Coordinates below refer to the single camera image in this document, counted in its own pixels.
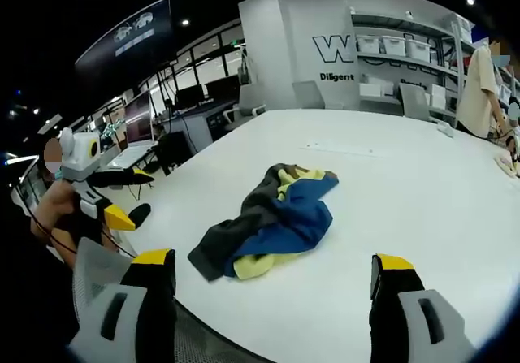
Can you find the white laptop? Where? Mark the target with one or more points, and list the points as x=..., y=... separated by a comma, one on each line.
x=130, y=154

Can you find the light cloth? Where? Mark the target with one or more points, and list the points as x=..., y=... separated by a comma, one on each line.
x=508, y=167

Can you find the small white table device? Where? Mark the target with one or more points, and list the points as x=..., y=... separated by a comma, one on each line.
x=445, y=130

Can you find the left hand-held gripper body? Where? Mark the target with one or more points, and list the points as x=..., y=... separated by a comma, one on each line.
x=79, y=152

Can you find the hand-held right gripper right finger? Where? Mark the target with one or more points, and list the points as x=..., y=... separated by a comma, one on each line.
x=392, y=298

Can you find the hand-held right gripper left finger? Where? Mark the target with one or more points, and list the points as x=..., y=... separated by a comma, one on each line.
x=156, y=298

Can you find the dark desk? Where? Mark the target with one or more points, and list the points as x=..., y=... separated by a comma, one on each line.
x=203, y=125

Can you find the grey mesh office chair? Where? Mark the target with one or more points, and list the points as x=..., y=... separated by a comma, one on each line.
x=95, y=265

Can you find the grey metal shelving unit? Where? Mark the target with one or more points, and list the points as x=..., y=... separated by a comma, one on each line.
x=447, y=42

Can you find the large dark wall screen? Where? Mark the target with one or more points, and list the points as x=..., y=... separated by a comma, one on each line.
x=130, y=34

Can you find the white storage box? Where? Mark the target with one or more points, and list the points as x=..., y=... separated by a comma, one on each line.
x=418, y=49
x=370, y=45
x=395, y=47

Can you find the blue yellow grey garment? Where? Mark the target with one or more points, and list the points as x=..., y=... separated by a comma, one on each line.
x=292, y=225

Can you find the black computer monitor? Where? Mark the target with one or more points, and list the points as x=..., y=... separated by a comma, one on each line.
x=222, y=87
x=191, y=94

